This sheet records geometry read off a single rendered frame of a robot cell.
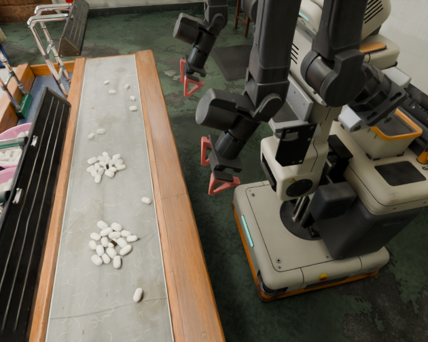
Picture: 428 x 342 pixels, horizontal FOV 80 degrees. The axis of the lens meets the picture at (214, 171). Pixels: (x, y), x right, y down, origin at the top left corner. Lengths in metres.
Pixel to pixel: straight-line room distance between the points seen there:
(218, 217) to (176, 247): 0.96
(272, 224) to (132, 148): 0.80
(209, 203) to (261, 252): 0.61
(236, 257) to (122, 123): 0.98
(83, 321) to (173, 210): 0.37
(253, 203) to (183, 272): 0.80
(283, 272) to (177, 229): 0.65
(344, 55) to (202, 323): 0.64
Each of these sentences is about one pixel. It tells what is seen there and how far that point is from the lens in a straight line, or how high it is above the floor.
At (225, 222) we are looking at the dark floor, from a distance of 1.71.
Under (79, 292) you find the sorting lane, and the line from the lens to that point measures 0.84.
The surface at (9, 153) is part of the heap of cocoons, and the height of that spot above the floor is 0.74.
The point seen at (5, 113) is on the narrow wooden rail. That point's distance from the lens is 1.57.
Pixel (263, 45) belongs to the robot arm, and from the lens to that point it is 0.44.
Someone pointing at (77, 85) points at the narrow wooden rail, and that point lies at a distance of 1.61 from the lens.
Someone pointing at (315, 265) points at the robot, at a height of 0.28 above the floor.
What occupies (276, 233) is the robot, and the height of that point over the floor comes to 0.28.
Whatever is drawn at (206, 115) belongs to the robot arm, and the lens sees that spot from 0.47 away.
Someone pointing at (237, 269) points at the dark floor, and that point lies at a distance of 1.58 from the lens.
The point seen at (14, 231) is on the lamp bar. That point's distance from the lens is 0.54.
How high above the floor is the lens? 1.47
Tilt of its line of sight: 48 degrees down
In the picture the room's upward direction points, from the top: straight up
